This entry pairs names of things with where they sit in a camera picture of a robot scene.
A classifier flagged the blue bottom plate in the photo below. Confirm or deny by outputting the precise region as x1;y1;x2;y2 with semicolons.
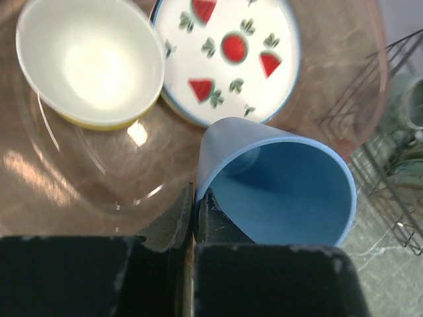
151;1;301;127

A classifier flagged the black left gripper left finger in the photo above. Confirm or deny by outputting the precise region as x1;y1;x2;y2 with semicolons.
1;185;193;316

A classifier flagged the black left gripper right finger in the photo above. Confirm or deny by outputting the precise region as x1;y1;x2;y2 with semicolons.
193;190;370;316

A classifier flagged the grey-green ceramic mug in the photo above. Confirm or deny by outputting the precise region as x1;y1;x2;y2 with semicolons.
387;73;422;130

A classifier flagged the pink transparent plastic bin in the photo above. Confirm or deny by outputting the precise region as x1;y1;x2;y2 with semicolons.
1;1;389;235

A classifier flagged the black wire dish rack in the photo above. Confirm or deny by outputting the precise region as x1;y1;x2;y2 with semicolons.
315;30;422;256

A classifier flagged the blue plastic cup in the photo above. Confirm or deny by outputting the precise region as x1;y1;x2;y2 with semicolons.
194;117;357;246

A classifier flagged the plain cream bowl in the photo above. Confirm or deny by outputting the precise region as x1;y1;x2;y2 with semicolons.
16;1;165;124

